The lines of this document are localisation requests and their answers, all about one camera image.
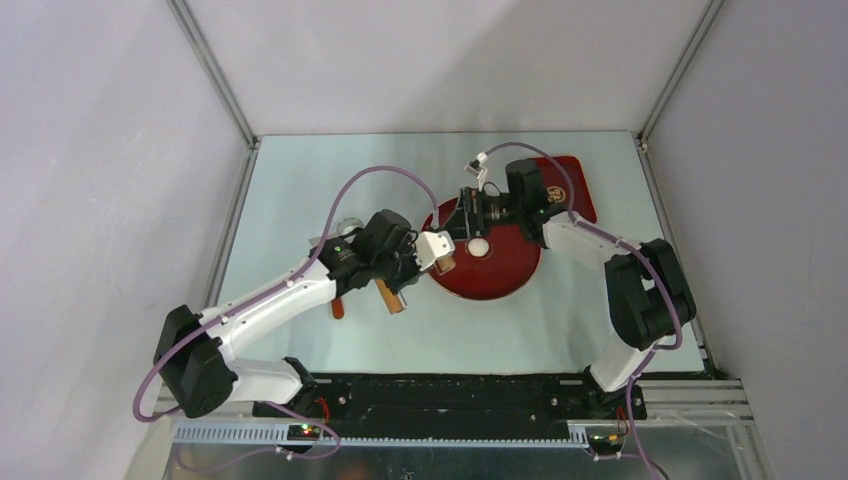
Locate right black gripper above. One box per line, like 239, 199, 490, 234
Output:
443, 187, 523, 242

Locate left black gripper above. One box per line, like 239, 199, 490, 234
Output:
373, 233, 433, 295

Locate rectangular red tray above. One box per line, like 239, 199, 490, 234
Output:
533, 156, 597, 223

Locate wooden double-ended roller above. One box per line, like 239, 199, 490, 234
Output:
375, 256, 456, 315

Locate round red plate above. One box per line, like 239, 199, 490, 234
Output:
430, 193, 541, 301

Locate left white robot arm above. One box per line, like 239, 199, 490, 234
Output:
153, 209, 423, 419

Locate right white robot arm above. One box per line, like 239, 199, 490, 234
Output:
447, 153, 696, 418

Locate white dough ball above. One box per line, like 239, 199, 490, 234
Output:
466, 238, 490, 258

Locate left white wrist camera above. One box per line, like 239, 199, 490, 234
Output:
413, 231, 456, 274

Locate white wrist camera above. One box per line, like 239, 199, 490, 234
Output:
413, 231, 456, 274
464, 152, 489, 190

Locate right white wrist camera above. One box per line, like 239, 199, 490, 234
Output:
464, 152, 489, 190

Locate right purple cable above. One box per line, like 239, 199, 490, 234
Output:
483, 141, 684, 475

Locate purple cable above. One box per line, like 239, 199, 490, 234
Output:
483, 141, 684, 475
132, 165, 441, 462

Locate metal scraper red handle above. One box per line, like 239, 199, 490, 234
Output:
307, 235, 348, 321

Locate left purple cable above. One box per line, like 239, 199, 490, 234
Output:
132, 165, 441, 462

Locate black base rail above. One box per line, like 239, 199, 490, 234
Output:
286, 374, 647, 441

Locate aluminium frame front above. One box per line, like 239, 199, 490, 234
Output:
177, 374, 753, 447

